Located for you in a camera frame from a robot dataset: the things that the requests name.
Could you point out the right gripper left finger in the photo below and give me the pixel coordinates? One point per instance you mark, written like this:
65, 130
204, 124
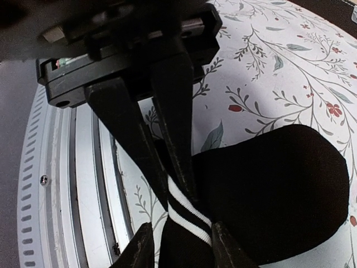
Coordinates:
139, 253

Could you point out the aluminium front rail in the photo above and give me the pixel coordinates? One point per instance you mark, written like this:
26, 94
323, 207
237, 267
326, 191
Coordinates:
68, 209

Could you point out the black compartment box open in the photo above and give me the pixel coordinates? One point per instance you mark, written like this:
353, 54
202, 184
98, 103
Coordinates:
340, 13

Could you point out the black sock white stripes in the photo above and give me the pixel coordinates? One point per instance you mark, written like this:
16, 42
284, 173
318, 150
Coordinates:
279, 194

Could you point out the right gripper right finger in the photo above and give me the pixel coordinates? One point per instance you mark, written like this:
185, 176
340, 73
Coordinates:
227, 252

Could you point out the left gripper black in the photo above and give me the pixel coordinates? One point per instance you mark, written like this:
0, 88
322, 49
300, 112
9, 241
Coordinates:
70, 82

